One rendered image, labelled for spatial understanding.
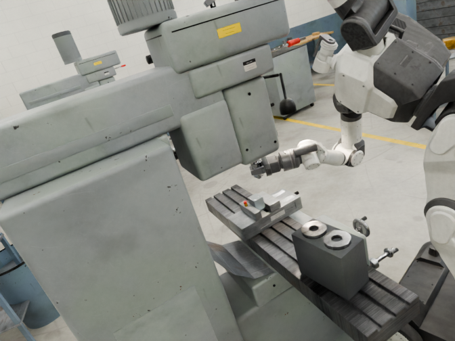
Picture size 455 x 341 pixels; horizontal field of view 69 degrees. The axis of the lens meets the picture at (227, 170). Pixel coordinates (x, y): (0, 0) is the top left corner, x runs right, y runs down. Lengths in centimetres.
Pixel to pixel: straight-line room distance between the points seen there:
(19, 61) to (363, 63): 704
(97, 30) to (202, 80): 669
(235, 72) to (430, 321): 124
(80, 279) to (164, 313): 32
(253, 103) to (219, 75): 18
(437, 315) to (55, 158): 153
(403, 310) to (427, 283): 54
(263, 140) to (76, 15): 674
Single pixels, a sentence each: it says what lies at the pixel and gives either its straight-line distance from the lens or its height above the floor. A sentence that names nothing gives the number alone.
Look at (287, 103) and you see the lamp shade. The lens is 147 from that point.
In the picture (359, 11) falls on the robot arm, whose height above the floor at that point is 176.
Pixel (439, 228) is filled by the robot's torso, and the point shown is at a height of 98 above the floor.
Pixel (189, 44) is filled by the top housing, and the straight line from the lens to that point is 114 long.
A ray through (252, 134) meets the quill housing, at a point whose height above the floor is 143.
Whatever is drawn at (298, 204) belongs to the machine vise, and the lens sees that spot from 170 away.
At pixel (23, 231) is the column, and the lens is 105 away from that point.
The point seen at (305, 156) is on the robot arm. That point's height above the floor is 125.
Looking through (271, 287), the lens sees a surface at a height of 77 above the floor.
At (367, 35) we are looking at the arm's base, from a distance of 114.
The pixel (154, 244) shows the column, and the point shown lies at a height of 127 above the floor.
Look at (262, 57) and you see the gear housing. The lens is 127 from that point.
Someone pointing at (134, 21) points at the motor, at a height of 191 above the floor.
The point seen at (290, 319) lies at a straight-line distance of 174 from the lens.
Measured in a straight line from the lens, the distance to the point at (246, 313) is 157.
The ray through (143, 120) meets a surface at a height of 163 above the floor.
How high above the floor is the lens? 184
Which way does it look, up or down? 23 degrees down
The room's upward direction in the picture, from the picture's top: 17 degrees counter-clockwise
